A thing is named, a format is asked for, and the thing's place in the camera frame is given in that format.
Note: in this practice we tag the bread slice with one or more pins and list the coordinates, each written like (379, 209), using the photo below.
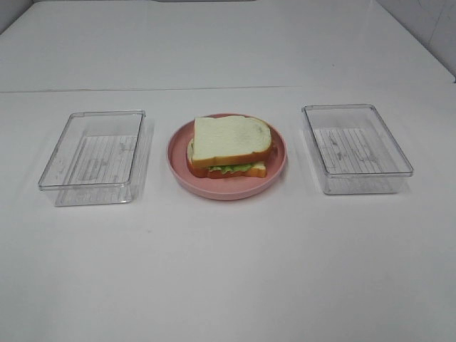
(259, 170)
(230, 140)

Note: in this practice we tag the green lettuce leaf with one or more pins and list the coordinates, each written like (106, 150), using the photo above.
(231, 168)

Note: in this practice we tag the right clear plastic tray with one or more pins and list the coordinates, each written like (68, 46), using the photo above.
(354, 151)

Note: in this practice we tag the pink round plate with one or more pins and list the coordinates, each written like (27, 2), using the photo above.
(231, 188)

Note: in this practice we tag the left clear plastic tray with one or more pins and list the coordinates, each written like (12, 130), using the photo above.
(100, 158)

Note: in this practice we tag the clear plastic tray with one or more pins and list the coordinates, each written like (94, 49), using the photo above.
(100, 158)
(354, 151)

